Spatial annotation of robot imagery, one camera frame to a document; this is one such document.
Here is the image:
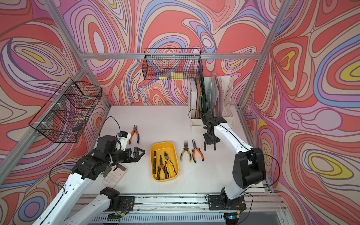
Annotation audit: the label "black wire basket back wall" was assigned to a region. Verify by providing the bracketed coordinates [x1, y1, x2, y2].
[142, 47, 203, 81]

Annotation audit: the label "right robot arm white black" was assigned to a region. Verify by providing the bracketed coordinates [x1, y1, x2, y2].
[201, 112, 266, 211]

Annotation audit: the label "yellow needle nose pliers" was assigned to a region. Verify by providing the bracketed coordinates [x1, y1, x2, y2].
[180, 140, 192, 162]

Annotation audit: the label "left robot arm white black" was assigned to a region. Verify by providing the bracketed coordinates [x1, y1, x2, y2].
[34, 135, 145, 225]

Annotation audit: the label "black wire basket wall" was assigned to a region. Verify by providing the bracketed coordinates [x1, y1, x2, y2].
[29, 78, 103, 143]
[142, 47, 203, 81]

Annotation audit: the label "pink white calculator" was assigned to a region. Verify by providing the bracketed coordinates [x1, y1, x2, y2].
[103, 164, 128, 188]

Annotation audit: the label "small orange combination pliers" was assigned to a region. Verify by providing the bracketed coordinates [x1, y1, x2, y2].
[128, 125, 140, 145]

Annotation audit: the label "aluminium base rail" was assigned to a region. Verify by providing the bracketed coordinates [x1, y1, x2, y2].
[53, 192, 290, 225]

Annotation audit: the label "orange black diagonal cutters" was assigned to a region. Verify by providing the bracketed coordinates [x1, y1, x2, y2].
[157, 156, 170, 181]

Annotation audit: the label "white file organizer rack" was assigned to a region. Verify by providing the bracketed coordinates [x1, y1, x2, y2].
[187, 74, 234, 133]

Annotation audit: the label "orange long nose pliers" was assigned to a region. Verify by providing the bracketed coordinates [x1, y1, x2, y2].
[192, 139, 204, 163]

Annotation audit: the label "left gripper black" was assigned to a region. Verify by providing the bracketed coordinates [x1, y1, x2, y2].
[104, 146, 145, 167]

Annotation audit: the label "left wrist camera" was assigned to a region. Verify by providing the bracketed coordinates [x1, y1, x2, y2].
[117, 131, 128, 140]

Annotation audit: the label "black wire basket left wall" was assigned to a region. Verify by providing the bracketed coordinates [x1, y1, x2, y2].
[29, 78, 103, 143]

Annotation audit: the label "yellow plastic storage box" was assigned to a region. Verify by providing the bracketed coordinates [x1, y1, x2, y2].
[150, 142, 179, 182]

